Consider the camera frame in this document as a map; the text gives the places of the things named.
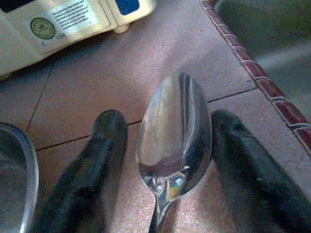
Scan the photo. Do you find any steel spoon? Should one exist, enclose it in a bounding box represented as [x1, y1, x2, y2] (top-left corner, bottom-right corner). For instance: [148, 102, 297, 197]
[135, 72, 212, 233]

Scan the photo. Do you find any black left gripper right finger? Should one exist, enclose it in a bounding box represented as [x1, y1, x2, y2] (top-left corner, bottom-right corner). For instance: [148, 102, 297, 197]
[211, 109, 311, 233]

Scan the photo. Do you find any steel sink basin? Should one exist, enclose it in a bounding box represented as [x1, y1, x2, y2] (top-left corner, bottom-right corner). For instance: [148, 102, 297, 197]
[213, 0, 311, 117]

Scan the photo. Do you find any shallow steel bowl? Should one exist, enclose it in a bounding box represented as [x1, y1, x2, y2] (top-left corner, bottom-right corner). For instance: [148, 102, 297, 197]
[0, 122, 39, 233]

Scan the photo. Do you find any cream and black water ionizer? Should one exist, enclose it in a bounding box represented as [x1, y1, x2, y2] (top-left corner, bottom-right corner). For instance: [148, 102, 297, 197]
[0, 0, 156, 78]

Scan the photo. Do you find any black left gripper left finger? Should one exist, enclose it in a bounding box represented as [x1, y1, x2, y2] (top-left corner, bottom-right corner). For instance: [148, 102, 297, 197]
[31, 109, 128, 233]

